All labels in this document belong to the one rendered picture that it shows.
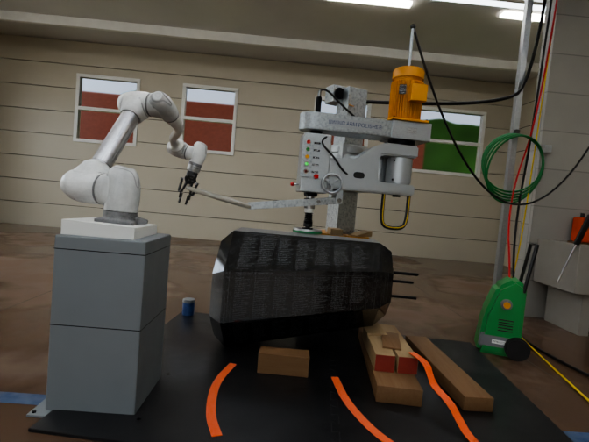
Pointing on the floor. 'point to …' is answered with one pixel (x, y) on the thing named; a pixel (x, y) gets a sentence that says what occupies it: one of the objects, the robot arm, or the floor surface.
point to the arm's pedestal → (105, 323)
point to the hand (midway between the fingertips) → (183, 199)
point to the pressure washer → (506, 316)
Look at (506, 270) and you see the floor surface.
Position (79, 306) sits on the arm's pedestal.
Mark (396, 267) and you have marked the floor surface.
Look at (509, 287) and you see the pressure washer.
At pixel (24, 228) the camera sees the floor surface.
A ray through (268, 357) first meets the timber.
